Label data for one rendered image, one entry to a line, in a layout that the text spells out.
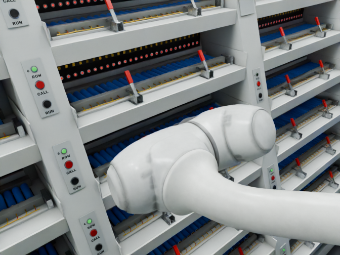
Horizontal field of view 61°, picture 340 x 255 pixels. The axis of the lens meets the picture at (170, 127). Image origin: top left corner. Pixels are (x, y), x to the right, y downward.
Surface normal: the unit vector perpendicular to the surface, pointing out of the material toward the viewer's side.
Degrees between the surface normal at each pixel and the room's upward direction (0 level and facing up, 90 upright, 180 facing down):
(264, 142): 86
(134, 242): 19
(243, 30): 90
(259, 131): 77
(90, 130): 109
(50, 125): 90
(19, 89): 90
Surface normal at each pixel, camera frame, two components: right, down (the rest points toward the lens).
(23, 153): 0.62, 0.39
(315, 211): -0.26, -0.43
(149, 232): -0.04, -0.85
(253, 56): 0.58, 0.10
